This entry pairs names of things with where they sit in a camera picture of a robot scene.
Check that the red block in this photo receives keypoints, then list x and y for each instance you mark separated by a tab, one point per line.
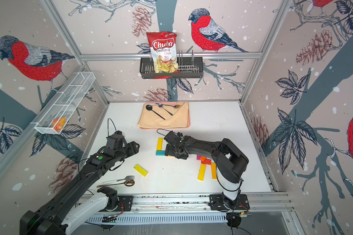
206	162

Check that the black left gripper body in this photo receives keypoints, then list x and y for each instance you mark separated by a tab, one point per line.
127	151

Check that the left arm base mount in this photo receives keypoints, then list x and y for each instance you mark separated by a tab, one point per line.
115	202

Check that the silver spoon on cloth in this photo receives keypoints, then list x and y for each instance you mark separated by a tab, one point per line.
163	107

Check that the silver fork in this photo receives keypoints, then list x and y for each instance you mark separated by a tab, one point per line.
127	178

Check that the red cassava chips bag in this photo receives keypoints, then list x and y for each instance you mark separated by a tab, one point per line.
163	51

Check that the orange long block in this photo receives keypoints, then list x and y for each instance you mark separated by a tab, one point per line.
213	171

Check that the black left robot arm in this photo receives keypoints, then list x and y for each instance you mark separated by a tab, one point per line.
48	219

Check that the copper spoon on cloth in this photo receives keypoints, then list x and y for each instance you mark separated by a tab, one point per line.
173	106

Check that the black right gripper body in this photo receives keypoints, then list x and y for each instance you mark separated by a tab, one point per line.
170	152

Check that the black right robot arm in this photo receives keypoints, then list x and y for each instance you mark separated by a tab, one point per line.
230	161

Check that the white wire mesh basket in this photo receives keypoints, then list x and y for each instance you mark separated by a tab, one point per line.
66	101

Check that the copper spoon near base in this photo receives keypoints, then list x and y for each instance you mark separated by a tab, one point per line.
127	183

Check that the teal short block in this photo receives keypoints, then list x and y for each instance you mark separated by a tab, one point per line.
160	153

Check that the black ladle spoon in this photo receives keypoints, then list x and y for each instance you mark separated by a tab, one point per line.
149	107

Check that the beige folded cloth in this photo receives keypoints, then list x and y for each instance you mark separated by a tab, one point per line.
180	118

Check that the yellow long block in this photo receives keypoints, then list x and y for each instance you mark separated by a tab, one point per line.
201	174

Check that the black wall rack basket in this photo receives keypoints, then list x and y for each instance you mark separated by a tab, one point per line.
189	66

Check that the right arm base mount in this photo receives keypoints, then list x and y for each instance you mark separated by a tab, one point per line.
219	202

